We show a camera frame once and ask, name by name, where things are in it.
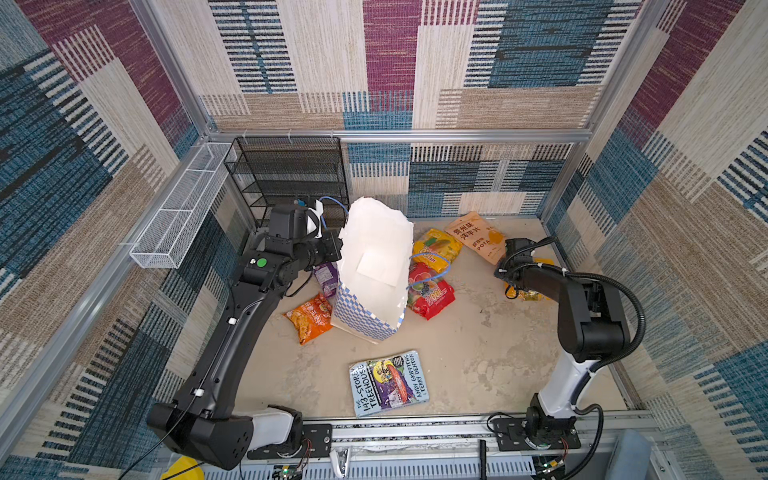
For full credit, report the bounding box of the yellow snack bag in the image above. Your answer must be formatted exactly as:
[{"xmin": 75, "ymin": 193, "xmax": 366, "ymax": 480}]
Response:
[{"xmin": 513, "ymin": 258, "xmax": 559, "ymax": 300}]

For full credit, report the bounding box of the orange potato chip bag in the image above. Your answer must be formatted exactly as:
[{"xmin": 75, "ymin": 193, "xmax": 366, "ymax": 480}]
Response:
[{"xmin": 445, "ymin": 211, "xmax": 506, "ymax": 265}]

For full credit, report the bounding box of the blue checkered paper bag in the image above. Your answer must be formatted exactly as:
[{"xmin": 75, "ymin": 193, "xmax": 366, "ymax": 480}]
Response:
[{"xmin": 331, "ymin": 197, "xmax": 414, "ymax": 344}]

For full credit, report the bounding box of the yellow fruit jelly bag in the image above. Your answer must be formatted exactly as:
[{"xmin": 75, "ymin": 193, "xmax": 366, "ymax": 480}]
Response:
[{"xmin": 411, "ymin": 228, "xmax": 463, "ymax": 274}]

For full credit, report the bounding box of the red fruit jelly bag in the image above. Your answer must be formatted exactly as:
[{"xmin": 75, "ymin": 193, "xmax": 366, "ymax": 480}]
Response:
[{"xmin": 407, "ymin": 262, "xmax": 455, "ymax": 320}]

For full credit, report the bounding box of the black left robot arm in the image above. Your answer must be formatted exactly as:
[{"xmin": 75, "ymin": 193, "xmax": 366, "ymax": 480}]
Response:
[{"xmin": 147, "ymin": 231, "xmax": 342, "ymax": 470}]

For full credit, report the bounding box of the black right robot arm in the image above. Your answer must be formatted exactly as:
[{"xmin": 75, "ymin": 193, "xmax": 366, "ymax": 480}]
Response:
[{"xmin": 494, "ymin": 236, "xmax": 647, "ymax": 449}]

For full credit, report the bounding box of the purple berry snack bag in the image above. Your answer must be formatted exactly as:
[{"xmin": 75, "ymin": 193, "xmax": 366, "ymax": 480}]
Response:
[{"xmin": 313, "ymin": 262, "xmax": 339, "ymax": 299}]

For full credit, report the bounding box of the orange corn chip bag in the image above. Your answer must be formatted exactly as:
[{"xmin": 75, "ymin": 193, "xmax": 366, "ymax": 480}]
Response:
[{"xmin": 283, "ymin": 293, "xmax": 332, "ymax": 345}]

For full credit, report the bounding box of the black mesh shelf rack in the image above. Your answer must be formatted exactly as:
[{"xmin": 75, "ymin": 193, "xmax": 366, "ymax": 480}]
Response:
[{"xmin": 223, "ymin": 136, "xmax": 350, "ymax": 228}]

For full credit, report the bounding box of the colourful treehouse book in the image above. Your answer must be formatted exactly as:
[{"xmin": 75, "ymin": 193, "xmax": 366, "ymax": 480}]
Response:
[{"xmin": 349, "ymin": 350, "xmax": 430, "ymax": 418}]

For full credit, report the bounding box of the yellow object at bottom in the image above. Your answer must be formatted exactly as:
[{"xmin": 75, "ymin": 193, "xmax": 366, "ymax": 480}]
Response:
[{"xmin": 161, "ymin": 457, "xmax": 204, "ymax": 480}]

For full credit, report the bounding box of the white wire wall basket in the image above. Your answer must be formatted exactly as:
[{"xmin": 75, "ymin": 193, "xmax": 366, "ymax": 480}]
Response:
[{"xmin": 130, "ymin": 142, "xmax": 231, "ymax": 269}]

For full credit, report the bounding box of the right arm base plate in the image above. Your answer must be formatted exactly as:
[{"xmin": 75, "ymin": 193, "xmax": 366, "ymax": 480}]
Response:
[{"xmin": 487, "ymin": 416, "xmax": 582, "ymax": 452}]

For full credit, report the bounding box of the aluminium front rail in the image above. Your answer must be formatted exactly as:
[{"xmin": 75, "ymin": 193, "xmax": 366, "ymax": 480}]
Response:
[{"xmin": 149, "ymin": 413, "xmax": 661, "ymax": 480}]

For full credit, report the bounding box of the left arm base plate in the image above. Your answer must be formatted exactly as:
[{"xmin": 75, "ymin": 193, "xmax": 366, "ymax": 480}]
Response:
[{"xmin": 246, "ymin": 423, "xmax": 333, "ymax": 460}]

